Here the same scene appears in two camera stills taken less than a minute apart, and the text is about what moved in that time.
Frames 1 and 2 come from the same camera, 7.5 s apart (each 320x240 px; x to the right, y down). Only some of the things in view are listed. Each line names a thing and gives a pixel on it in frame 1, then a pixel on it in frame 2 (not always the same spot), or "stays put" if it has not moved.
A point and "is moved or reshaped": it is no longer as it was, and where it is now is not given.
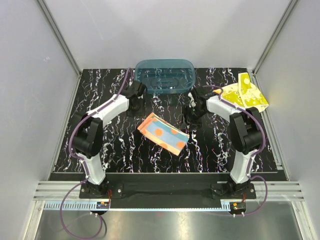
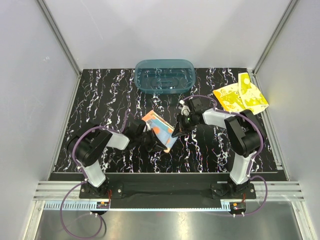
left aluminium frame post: [60, 36] stays put
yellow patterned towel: [244, 94] stays put
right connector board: [238, 206] stays put
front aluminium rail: [279, 190] stays put
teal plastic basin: [166, 76] stays put
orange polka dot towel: [164, 133] is moved or reshaped
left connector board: [102, 205] stays put
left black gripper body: [140, 108] → [146, 139]
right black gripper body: [194, 115] → [186, 122]
